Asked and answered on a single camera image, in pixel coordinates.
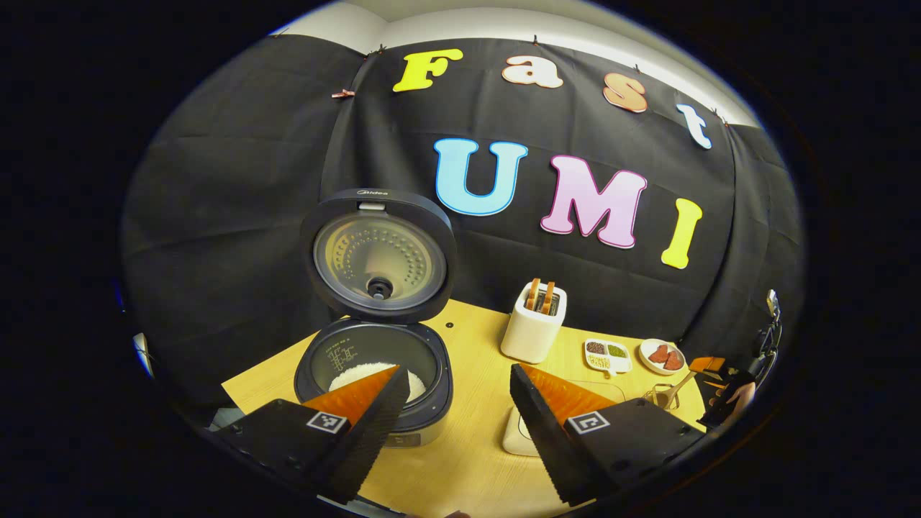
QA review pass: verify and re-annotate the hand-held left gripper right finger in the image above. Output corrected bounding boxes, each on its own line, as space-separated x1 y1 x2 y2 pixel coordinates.
509 363 709 506

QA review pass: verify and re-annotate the white toaster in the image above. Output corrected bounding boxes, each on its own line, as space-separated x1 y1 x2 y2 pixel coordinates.
500 281 568 364

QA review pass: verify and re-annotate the white divided dish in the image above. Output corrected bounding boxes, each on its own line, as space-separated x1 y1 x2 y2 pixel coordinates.
584 338 633 377

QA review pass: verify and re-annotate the white round plate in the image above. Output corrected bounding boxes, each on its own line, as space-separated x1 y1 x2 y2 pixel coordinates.
639 338 686 376

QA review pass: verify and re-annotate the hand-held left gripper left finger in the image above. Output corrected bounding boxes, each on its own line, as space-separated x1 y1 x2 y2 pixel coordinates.
216 365 411 504

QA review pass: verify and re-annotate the dark grey rice cooker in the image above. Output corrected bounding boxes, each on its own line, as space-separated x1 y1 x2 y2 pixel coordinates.
294 188 458 448

